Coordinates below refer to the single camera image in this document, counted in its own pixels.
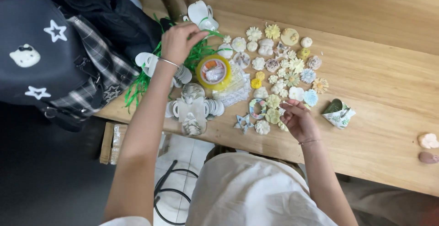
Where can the person's right hand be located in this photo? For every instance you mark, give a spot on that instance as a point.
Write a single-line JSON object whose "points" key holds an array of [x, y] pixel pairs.
{"points": [[301, 123]]}

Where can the person's left hand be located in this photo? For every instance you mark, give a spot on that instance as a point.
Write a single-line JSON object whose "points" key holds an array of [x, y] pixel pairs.
{"points": [[175, 42]]}

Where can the green shredded raffia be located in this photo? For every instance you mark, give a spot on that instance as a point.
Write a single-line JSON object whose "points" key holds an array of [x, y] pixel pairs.
{"points": [[197, 53]]}

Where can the leaf-print paper box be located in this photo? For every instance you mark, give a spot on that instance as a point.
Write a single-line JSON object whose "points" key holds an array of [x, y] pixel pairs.
{"points": [[339, 116]]}

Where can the white folded gift box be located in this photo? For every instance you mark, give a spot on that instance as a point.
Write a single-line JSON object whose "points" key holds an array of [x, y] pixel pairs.
{"points": [[200, 13]]}

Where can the yellow tape roll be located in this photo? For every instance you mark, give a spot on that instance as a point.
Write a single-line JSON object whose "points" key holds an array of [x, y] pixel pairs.
{"points": [[202, 78]]}

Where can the group of plaster flower ornaments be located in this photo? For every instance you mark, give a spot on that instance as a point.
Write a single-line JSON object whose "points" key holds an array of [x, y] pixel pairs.
{"points": [[291, 65]]}

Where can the black jacket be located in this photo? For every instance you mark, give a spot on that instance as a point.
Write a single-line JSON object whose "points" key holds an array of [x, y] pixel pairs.
{"points": [[113, 17]]}

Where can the stack of clear flat gift boxes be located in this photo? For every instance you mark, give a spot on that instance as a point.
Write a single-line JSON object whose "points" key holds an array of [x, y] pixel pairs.
{"points": [[193, 111]]}

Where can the stack of clear plastic bags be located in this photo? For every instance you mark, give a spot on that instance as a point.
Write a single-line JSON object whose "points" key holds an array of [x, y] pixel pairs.
{"points": [[236, 89]]}

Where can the white shirt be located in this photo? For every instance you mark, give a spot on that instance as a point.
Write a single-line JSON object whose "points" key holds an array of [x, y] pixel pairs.
{"points": [[250, 191]]}

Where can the plastic-wrapped bundle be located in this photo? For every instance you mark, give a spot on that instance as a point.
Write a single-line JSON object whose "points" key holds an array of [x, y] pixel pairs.
{"points": [[118, 143]]}

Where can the beige trousers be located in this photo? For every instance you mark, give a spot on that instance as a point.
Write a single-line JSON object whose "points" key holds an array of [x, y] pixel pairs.
{"points": [[387, 202]]}

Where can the wooden plank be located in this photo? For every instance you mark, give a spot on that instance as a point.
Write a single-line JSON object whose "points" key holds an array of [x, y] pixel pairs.
{"points": [[106, 143]]}

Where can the peach plaster figure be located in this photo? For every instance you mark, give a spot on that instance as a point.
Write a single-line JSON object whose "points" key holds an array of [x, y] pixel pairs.
{"points": [[428, 141]]}

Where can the mauve plaster figure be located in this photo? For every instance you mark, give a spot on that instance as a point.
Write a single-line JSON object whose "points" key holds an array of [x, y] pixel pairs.
{"points": [[428, 157]]}

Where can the black backpack with white stars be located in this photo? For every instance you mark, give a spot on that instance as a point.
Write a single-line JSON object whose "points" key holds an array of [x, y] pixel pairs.
{"points": [[37, 65]]}

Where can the star-shaped frame ornament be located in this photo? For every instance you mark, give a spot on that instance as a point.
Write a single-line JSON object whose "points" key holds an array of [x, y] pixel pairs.
{"points": [[244, 123]]}

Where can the black metal stool frame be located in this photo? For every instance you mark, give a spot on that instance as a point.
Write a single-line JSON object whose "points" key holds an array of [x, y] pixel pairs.
{"points": [[161, 185]]}

